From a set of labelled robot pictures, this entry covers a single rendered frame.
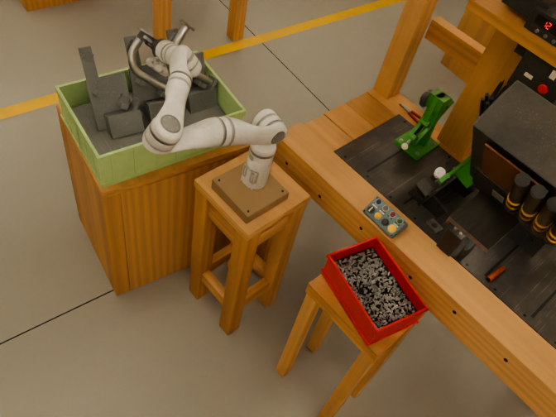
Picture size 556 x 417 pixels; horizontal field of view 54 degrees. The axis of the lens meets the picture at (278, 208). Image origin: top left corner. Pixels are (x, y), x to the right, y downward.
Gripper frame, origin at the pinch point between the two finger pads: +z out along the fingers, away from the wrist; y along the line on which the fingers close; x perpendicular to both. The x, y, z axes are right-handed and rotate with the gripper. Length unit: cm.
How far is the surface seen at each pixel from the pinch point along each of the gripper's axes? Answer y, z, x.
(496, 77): -90, -65, -63
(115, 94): -5.9, 16.1, 23.0
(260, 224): -52, -44, 32
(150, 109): -18.9, 11.1, 20.3
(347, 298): -70, -82, 34
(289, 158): -65, -23, 5
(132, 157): -14.9, -7.1, 38.0
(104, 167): -7.8, -7.3, 46.1
